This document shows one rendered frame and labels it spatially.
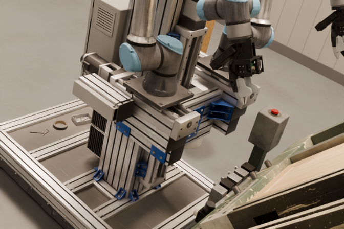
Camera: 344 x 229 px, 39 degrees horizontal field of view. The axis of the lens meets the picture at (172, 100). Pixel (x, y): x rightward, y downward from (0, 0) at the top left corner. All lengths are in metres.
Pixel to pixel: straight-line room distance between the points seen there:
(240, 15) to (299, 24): 4.19
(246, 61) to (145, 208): 1.42
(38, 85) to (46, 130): 0.93
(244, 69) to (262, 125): 0.92
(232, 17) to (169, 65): 0.56
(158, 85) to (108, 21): 0.49
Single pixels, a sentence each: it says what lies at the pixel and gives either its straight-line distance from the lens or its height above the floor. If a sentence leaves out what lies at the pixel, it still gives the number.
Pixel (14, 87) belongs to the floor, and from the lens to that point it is 3.93.
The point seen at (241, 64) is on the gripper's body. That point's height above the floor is 1.45.
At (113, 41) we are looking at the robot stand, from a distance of 2.33.
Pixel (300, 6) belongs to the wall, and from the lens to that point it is 5.60.
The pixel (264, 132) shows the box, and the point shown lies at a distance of 2.37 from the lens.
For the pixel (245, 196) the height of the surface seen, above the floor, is 0.90.
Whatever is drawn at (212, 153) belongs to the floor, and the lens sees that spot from 3.60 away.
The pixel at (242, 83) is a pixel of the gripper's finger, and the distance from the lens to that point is 1.49.
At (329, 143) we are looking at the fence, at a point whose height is 1.06.
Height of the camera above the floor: 2.02
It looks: 29 degrees down
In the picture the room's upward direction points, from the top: 14 degrees clockwise
